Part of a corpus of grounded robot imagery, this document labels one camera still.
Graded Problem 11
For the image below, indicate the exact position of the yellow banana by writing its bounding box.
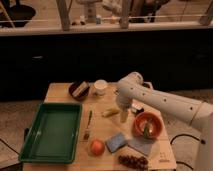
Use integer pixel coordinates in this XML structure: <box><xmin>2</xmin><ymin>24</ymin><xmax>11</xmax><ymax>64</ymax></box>
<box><xmin>102</xmin><ymin>108</ymin><xmax>120</xmax><ymax>117</ymax></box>

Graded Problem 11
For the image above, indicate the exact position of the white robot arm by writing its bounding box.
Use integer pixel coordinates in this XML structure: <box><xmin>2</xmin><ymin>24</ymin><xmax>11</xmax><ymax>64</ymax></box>
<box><xmin>116</xmin><ymin>72</ymin><xmax>213</xmax><ymax>171</ymax></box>

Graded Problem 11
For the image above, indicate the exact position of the green plastic tray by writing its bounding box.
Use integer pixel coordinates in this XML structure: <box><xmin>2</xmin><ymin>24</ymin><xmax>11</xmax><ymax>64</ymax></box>
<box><xmin>19</xmin><ymin>103</ymin><xmax>82</xmax><ymax>164</ymax></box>

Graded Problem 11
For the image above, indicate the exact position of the green item in bowl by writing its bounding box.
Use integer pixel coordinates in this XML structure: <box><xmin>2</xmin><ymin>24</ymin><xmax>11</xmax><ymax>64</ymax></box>
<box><xmin>143</xmin><ymin>122</ymin><xmax>152</xmax><ymax>139</ymax></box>

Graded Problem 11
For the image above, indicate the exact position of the orange bowl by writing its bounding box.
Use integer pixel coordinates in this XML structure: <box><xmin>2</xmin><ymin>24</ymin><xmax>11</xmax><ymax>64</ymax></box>
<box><xmin>132</xmin><ymin>112</ymin><xmax>163</xmax><ymax>139</ymax></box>

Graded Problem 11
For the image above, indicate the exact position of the blue sponge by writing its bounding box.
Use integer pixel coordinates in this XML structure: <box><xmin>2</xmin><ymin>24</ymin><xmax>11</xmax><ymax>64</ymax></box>
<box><xmin>105</xmin><ymin>133</ymin><xmax>127</xmax><ymax>153</ymax></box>

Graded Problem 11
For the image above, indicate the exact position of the wooden table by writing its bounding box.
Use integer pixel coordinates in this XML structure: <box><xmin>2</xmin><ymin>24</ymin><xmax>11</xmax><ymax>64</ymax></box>
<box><xmin>23</xmin><ymin>83</ymin><xmax>177</xmax><ymax>171</ymax></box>

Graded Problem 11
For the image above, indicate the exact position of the white paper cup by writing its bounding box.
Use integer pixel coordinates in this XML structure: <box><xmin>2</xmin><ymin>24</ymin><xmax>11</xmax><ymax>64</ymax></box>
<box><xmin>94</xmin><ymin>79</ymin><xmax>108</xmax><ymax>95</ymax></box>

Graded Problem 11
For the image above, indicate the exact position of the blue-grey cloth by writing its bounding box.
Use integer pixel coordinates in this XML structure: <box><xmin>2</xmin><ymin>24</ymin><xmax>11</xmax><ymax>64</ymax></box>
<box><xmin>127</xmin><ymin>137</ymin><xmax>155</xmax><ymax>156</ymax></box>

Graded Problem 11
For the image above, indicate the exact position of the metal fork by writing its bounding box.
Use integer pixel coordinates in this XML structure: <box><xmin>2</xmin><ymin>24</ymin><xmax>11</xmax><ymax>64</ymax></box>
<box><xmin>83</xmin><ymin>110</ymin><xmax>93</xmax><ymax>141</ymax></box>

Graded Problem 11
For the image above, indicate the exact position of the orange fruit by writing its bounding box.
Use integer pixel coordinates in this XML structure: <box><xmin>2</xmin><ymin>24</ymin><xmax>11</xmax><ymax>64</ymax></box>
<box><xmin>90</xmin><ymin>139</ymin><xmax>105</xmax><ymax>156</ymax></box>

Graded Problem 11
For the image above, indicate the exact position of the cake slice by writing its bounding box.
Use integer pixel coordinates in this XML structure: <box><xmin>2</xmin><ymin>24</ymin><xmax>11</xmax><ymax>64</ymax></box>
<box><xmin>72</xmin><ymin>81</ymin><xmax>89</xmax><ymax>98</ymax></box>

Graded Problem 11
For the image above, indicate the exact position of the bunch of dark grapes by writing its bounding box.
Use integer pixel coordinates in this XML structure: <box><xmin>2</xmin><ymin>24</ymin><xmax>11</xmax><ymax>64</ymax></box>
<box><xmin>118</xmin><ymin>155</ymin><xmax>148</xmax><ymax>171</ymax></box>

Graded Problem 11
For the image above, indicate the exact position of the black cable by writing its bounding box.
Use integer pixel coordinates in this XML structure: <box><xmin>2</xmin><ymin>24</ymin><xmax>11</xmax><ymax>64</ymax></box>
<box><xmin>169</xmin><ymin>133</ymin><xmax>201</xmax><ymax>171</ymax></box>

